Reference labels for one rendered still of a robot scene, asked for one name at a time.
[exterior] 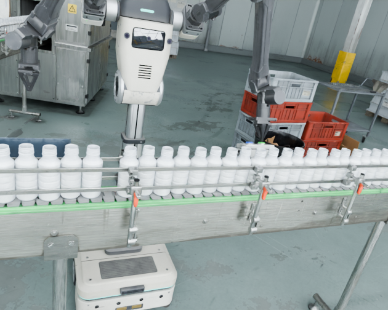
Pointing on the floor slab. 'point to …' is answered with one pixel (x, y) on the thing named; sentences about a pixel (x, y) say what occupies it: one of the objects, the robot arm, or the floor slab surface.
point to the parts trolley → (354, 103)
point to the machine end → (58, 59)
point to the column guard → (342, 67)
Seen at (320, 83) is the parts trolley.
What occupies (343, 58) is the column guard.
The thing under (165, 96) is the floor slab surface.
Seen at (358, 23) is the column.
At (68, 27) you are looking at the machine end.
